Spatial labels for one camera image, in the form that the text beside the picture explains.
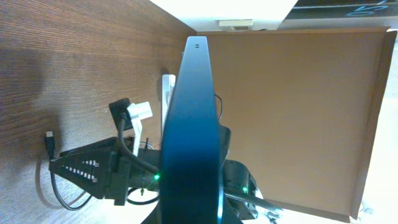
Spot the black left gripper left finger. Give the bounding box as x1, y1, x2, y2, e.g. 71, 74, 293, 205
141, 208, 161, 224

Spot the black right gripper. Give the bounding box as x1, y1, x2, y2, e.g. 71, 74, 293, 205
49, 137, 159, 205

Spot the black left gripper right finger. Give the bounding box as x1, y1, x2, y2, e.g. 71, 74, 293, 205
222, 198, 243, 224

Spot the blue Samsung Galaxy smartphone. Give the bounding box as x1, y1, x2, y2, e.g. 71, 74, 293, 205
159, 36, 223, 224

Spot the black USB charging cable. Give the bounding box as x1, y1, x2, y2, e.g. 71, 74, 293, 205
44, 93, 223, 212

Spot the white power strip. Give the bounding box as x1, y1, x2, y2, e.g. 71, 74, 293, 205
162, 74, 176, 135

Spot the brown wooden side panel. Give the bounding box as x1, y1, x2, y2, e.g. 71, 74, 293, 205
206, 27, 397, 223

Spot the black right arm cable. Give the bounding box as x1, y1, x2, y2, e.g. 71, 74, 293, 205
108, 98, 285, 224

